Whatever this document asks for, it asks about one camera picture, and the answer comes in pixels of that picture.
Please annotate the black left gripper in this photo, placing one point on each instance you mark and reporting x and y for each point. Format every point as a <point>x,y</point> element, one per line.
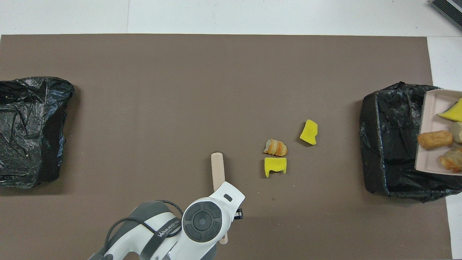
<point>239,214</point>

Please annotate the beige hand brush black bristles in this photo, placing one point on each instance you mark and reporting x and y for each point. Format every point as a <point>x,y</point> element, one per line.
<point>217,169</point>

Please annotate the yellow notched sponge piece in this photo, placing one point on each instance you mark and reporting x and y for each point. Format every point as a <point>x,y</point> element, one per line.
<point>275,165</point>

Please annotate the short striped croissant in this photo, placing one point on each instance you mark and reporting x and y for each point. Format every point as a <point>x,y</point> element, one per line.
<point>275,147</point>

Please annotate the brown fried nugget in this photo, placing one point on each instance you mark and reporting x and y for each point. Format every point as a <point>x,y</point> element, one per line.
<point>435,139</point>

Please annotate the beige plastic dustpan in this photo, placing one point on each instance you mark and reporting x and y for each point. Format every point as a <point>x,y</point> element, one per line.
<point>429,108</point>

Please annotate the long striped croissant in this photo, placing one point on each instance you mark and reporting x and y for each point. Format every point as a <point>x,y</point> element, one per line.
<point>452,159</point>

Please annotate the pale stone-like bread chunk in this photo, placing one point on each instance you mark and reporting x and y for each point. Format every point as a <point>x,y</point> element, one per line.
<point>457,132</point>

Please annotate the yellow wedge sponge piece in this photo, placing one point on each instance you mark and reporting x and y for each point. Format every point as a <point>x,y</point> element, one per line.
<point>453,112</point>

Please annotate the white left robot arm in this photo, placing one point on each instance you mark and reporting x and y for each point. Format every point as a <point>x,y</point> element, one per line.
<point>202,220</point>

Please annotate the black bag lined bin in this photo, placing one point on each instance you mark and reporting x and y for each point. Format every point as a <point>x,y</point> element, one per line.
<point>389,144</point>
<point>32,97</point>

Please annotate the brown table mat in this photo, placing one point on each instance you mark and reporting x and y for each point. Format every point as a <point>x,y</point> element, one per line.
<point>231,50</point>

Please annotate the dark ribbed vent panel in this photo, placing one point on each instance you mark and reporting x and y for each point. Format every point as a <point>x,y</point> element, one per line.
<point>449,11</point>

